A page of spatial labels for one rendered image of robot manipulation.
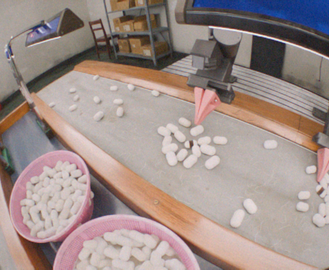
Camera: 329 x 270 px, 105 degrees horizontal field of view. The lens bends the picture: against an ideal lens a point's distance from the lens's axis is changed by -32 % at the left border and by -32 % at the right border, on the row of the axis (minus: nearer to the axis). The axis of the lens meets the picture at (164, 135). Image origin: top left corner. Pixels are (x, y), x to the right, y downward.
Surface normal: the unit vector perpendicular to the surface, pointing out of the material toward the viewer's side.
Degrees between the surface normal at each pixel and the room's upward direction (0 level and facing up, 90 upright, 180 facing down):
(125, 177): 0
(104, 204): 0
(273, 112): 0
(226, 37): 44
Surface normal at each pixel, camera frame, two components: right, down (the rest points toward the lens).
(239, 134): -0.12, -0.72
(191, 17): -0.62, 0.59
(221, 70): -0.49, -0.16
